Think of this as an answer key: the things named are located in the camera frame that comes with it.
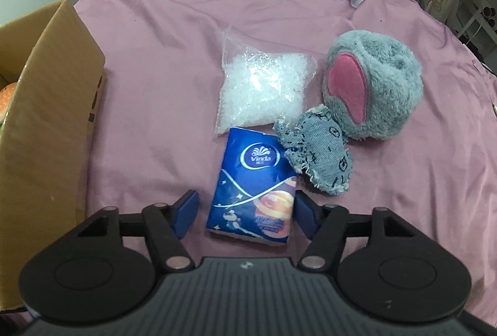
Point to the blue tissue pack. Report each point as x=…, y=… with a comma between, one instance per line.
x=248, y=184

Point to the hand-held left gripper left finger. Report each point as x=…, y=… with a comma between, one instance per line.
x=186, y=212

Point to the grey plush toy pink ear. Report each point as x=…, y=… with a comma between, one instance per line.
x=372, y=87

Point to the cardboard box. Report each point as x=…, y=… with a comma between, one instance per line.
x=50, y=134

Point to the small denim plush toy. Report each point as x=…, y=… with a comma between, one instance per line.
x=314, y=149

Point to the pink bed sheet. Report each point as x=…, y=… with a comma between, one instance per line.
x=163, y=33

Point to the clear bag of white pellets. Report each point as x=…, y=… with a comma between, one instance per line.
x=260, y=87

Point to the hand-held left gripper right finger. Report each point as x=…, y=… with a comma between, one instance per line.
x=305, y=212

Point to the orange plush toy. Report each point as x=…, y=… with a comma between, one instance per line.
x=7, y=103

